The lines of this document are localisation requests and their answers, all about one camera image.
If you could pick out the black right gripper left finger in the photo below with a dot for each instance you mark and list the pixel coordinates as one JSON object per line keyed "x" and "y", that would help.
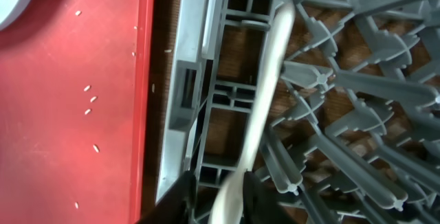
{"x": 175, "y": 205}

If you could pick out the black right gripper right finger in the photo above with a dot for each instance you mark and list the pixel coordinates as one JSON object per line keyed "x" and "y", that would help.
{"x": 260, "y": 205}

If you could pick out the white plastic spoon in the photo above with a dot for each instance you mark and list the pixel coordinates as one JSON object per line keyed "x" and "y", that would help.
{"x": 228, "y": 204}

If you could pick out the grey dishwasher rack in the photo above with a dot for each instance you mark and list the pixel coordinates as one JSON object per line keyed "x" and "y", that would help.
{"x": 353, "y": 129}

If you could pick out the red serving tray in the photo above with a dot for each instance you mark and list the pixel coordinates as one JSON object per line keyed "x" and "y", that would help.
{"x": 74, "y": 89}

